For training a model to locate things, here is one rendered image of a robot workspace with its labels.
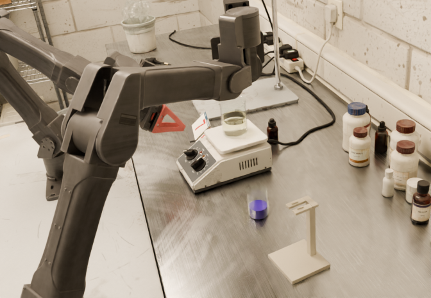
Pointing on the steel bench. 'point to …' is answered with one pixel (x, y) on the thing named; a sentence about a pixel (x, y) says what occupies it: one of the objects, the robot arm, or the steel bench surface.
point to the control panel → (195, 160)
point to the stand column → (275, 33)
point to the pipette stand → (301, 248)
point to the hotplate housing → (231, 165)
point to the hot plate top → (216, 134)
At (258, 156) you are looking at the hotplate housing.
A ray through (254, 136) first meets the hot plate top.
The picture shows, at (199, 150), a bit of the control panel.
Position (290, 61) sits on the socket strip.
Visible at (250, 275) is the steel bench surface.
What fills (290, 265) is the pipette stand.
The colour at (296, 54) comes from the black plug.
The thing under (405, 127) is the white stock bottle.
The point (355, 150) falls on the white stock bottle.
